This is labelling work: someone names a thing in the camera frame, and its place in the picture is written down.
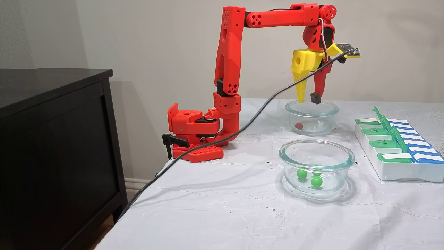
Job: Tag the red round pill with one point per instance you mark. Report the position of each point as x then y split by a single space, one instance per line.
298 125

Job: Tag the weekly pill organizer box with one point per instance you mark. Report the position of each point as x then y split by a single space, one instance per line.
392 170

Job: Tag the glass bowl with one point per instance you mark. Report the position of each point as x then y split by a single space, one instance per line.
340 173
326 116

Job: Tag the green round pill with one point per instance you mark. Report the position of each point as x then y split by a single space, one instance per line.
317 173
316 181
302 174

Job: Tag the black table clamp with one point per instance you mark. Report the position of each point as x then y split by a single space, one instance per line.
173 140

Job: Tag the white table cloth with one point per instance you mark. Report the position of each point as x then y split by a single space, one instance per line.
225 208

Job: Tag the white baseboard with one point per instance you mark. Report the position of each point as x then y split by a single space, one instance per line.
133 184

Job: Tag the black cabinet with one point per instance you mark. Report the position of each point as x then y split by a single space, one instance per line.
52 156

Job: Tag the camera board on yellow mount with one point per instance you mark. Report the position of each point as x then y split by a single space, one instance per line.
347 49

